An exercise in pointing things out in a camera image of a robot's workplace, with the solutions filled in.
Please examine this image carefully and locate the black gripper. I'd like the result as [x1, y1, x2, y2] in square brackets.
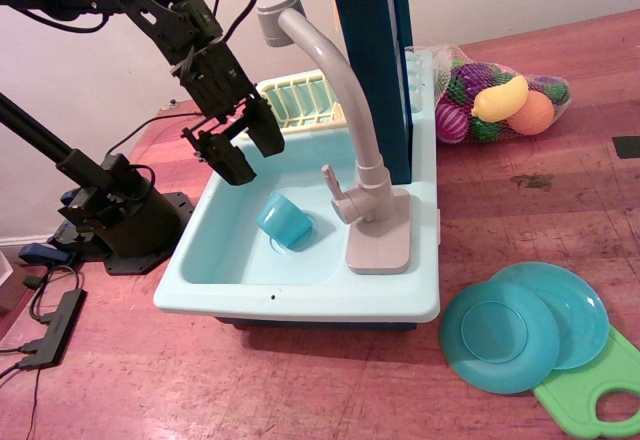
[172, 42, 285, 186]

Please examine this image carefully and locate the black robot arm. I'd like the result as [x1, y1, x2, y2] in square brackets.
[1, 0, 285, 186]

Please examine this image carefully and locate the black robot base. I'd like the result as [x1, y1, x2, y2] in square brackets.
[49, 149, 194, 275]

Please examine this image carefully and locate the teal plastic cup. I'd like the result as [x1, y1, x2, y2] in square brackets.
[256, 191, 314, 251]

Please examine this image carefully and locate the yellow dish rack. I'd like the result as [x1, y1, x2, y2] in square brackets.
[256, 69, 347, 139]

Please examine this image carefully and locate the light blue toy sink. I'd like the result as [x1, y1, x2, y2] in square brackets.
[153, 48, 440, 324]

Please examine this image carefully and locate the grey toy faucet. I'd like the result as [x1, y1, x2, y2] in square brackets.
[254, 0, 416, 276]

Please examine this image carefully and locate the dark blue water tank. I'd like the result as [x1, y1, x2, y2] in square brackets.
[334, 0, 413, 185]

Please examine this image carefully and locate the mesh bag of toy fruit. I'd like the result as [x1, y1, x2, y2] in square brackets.
[405, 45, 571, 145]

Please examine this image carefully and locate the blue clamp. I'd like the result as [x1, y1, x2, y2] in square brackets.
[18, 243, 74, 266]

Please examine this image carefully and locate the yellow toy lemon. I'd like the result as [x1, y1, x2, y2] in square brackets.
[471, 75, 528, 123]

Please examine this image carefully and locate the black usb hub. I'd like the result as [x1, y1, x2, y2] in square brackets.
[18, 288, 87, 370]

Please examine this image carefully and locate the orange toy fruit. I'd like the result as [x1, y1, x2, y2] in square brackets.
[507, 90, 554, 136]

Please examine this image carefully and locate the front teal plate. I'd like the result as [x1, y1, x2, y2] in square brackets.
[439, 281, 560, 394]

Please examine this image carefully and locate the teal plate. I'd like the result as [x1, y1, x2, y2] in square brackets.
[439, 281, 560, 394]
[491, 262, 609, 370]

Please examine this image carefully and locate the rear teal plate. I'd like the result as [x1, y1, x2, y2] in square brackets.
[491, 262, 609, 370]

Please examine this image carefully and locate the green cutting board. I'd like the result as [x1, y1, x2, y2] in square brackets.
[532, 328, 639, 439]

